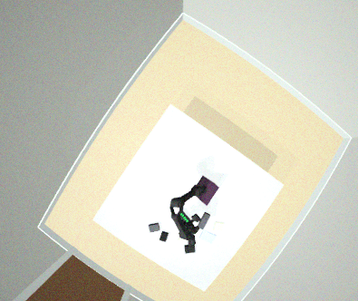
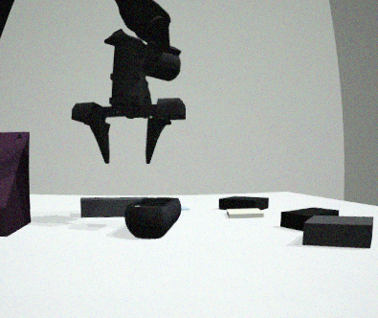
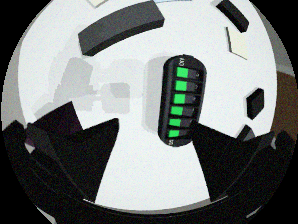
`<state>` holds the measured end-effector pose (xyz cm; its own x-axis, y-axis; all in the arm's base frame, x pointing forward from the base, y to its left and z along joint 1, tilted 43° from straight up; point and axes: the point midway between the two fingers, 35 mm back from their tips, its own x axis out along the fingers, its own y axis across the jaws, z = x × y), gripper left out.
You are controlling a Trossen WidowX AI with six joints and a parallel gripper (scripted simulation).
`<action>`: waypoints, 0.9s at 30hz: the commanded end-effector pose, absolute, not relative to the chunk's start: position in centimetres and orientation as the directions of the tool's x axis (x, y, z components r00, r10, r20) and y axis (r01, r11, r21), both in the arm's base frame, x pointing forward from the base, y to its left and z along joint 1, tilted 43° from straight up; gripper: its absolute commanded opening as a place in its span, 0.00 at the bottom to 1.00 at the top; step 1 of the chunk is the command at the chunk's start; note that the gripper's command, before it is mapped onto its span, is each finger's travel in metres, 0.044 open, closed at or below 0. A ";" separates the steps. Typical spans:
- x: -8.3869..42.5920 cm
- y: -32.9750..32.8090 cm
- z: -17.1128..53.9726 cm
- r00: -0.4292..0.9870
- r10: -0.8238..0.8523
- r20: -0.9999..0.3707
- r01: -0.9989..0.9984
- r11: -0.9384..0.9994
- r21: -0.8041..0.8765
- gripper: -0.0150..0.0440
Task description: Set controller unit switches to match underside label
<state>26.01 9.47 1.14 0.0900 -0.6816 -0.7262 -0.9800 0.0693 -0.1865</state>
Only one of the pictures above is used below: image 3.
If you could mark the dark grey switch controller unit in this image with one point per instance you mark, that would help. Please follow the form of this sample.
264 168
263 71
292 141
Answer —
183 87

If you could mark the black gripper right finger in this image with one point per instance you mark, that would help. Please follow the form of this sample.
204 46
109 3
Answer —
223 159

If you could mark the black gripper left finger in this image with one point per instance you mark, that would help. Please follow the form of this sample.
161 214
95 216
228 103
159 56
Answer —
83 155

